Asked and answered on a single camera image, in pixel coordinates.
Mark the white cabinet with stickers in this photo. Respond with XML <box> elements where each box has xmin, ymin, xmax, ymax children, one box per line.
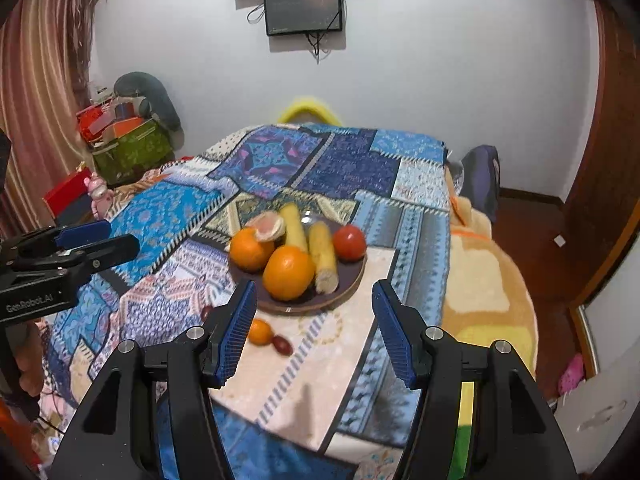
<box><xmin>552</xmin><ymin>305</ymin><xmax>640</xmax><ymax>476</ymax></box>

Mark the grey plush toy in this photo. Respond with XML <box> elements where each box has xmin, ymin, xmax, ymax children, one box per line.
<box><xmin>113</xmin><ymin>72</ymin><xmax>182</xmax><ymax>133</ymax></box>

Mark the yellow foam ring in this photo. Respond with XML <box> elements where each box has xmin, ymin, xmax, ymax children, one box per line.
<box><xmin>276</xmin><ymin>96</ymin><xmax>347</xmax><ymax>125</ymax></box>

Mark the orange box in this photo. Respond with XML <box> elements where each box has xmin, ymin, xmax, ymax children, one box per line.
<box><xmin>102</xmin><ymin>116</ymin><xmax>151</xmax><ymax>142</ymax></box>

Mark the brown wooden door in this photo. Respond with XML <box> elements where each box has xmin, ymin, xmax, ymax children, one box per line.
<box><xmin>562</xmin><ymin>0</ymin><xmax>640</xmax><ymax>306</ymax></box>

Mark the large orange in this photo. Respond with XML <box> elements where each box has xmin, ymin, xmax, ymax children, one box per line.
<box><xmin>262</xmin><ymin>245</ymin><xmax>316</xmax><ymax>302</ymax></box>
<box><xmin>229</xmin><ymin>228</ymin><xmax>276</xmax><ymax>274</ymax></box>

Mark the small tangerine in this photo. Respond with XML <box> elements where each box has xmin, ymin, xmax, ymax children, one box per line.
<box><xmin>248</xmin><ymin>319</ymin><xmax>274</xmax><ymax>346</ymax></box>

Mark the colourful fleece blanket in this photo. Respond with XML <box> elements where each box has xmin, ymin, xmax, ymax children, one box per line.
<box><xmin>435</xmin><ymin>160</ymin><xmax>540</xmax><ymax>480</ymax></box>

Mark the small yellow corn cob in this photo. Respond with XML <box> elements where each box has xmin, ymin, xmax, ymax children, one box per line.
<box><xmin>278</xmin><ymin>202</ymin><xmax>309</xmax><ymax>253</ymax></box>

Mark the peeled pomelo piece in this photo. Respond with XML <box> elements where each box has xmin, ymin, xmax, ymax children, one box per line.
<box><xmin>245</xmin><ymin>211</ymin><xmax>287</xmax><ymax>243</ymax></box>

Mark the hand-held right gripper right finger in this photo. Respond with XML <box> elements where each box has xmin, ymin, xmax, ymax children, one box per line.
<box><xmin>371</xmin><ymin>279</ymin><xmax>576</xmax><ymax>480</ymax></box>

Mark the striped red curtain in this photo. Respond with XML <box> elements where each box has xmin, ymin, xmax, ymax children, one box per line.
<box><xmin>0</xmin><ymin>0</ymin><xmax>103</xmax><ymax>231</ymax></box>

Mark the red tomato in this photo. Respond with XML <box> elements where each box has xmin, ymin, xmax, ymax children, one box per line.
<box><xmin>332</xmin><ymin>225</ymin><xmax>367</xmax><ymax>262</ymax></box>

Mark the grey purple backpack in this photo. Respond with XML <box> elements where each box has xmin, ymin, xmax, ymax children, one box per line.
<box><xmin>459</xmin><ymin>145</ymin><xmax>501</xmax><ymax>225</ymax></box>

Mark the blue patchwork blanket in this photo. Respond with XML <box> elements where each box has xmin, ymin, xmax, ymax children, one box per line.
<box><xmin>42</xmin><ymin>122</ymin><xmax>451</xmax><ymax>480</ymax></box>

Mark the red box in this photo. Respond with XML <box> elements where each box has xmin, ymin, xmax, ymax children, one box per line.
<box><xmin>42</xmin><ymin>167</ymin><xmax>96</xmax><ymax>218</ymax></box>

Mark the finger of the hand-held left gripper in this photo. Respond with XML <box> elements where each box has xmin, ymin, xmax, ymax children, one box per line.
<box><xmin>52</xmin><ymin>219</ymin><xmax>112</xmax><ymax>251</ymax></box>
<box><xmin>60</xmin><ymin>233</ymin><xmax>141</xmax><ymax>277</ymax></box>

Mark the pink cloth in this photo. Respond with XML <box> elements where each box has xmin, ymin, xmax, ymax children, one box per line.
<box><xmin>557</xmin><ymin>353</ymin><xmax>586</xmax><ymax>396</ymax></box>

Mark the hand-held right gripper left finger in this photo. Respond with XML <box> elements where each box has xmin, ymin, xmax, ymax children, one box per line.
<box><xmin>50</xmin><ymin>279</ymin><xmax>259</xmax><ymax>480</ymax></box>

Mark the purple round plate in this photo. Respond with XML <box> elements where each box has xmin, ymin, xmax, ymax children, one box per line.
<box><xmin>227</xmin><ymin>212</ymin><xmax>368</xmax><ymax>317</ymax></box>

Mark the pink toy figure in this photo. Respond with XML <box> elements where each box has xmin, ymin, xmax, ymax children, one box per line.
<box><xmin>84</xmin><ymin>172</ymin><xmax>112</xmax><ymax>220</ymax></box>

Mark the yellow corn cob piece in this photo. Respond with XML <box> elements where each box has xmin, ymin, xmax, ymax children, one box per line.
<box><xmin>308</xmin><ymin>221</ymin><xmax>341</xmax><ymax>295</ymax></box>

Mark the person's left hand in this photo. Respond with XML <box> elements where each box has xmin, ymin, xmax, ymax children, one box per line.
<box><xmin>14</xmin><ymin>321</ymin><xmax>47</xmax><ymax>401</ymax></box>

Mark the small black wall monitor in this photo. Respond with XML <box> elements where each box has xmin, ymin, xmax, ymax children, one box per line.
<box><xmin>263</xmin><ymin>0</ymin><xmax>344</xmax><ymax>37</ymax></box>

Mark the green patterned storage box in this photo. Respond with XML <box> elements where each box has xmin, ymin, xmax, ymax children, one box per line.
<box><xmin>91</xmin><ymin>119</ymin><xmax>176</xmax><ymax>187</ymax></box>

